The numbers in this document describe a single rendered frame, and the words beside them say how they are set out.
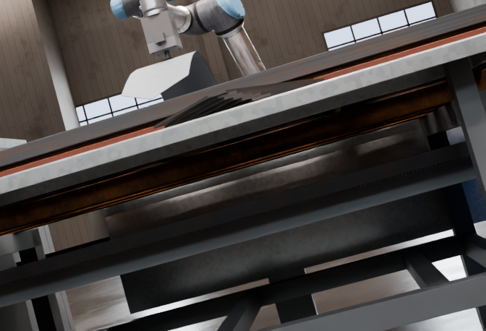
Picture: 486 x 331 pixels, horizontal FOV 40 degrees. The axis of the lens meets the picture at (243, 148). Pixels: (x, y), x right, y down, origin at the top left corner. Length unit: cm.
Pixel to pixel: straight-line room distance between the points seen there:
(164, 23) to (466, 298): 108
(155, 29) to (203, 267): 85
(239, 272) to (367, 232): 45
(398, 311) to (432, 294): 8
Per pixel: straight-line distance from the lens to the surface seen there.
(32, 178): 128
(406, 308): 153
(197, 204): 231
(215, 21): 240
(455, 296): 154
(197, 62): 201
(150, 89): 166
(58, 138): 161
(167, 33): 194
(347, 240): 227
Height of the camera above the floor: 60
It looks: 4 degrees up
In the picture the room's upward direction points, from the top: 16 degrees counter-clockwise
